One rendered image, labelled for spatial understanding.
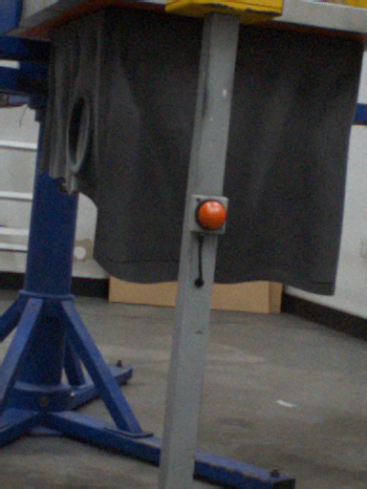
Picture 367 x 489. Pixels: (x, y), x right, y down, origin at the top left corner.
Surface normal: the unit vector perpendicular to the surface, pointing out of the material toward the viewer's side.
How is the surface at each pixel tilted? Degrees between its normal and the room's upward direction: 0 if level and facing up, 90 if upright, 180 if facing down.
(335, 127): 94
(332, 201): 88
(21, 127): 90
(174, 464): 90
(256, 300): 72
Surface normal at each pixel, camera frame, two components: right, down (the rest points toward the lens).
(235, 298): 0.31, -0.22
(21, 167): 0.29, 0.08
